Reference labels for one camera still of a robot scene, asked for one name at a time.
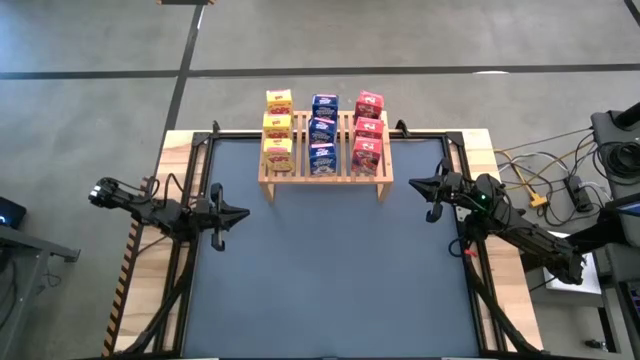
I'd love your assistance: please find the blue cereal box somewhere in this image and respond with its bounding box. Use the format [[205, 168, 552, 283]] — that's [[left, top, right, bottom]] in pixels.
[[310, 93, 340, 120], [307, 116, 339, 146], [308, 142, 338, 177]]

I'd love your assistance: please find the red cereal box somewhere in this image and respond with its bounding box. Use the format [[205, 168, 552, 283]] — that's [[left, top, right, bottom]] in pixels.
[[354, 89, 385, 120], [353, 116, 385, 141], [351, 136, 384, 177]]

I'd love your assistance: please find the yellow black hazard tape strip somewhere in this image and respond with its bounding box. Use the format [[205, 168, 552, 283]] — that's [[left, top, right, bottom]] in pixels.
[[102, 174, 151, 357]]

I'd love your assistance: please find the black coiled cable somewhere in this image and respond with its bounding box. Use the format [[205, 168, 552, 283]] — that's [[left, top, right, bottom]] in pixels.
[[597, 141, 640, 180]]

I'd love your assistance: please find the grey metal stand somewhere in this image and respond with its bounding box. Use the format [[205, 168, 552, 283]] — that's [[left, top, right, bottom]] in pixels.
[[0, 224, 81, 360]]

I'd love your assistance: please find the blue table mat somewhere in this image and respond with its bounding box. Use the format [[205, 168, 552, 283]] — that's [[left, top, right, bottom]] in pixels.
[[182, 137, 481, 359]]

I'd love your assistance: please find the wooden slatted shelf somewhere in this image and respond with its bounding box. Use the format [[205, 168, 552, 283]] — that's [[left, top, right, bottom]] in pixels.
[[257, 110, 395, 204]]

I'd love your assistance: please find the dark grey equipment desk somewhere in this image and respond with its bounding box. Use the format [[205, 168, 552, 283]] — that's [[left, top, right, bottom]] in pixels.
[[589, 102, 640, 360]]

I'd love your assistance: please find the yellow Pops cereal box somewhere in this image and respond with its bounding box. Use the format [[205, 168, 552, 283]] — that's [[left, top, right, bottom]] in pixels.
[[262, 112, 294, 140], [265, 88, 295, 116], [262, 137, 295, 173]]

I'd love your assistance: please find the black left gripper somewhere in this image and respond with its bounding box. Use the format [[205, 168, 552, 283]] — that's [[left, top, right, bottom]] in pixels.
[[194, 182, 251, 252]]

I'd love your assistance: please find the black power strip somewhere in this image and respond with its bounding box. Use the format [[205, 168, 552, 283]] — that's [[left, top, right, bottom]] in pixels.
[[564, 174, 595, 214]]

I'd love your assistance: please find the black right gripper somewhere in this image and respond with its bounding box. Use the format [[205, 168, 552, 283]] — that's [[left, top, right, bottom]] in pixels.
[[408, 159, 474, 224]]

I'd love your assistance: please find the black device with blue light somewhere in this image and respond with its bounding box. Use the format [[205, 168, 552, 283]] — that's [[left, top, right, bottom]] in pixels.
[[0, 195, 28, 230]]

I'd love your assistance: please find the white paper sheet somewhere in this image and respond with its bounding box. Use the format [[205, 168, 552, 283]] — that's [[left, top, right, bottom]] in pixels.
[[542, 232, 603, 296]]

